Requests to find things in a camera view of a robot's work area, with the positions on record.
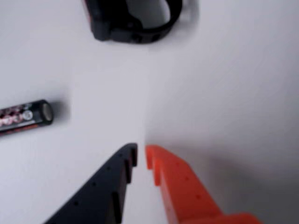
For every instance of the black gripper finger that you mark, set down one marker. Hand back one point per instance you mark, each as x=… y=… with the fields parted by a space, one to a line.
x=98 y=191

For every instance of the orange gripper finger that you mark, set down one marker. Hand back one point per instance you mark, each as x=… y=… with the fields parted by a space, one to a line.
x=187 y=193

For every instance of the black AA battery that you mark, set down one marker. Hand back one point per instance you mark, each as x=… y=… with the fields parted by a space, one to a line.
x=23 y=116

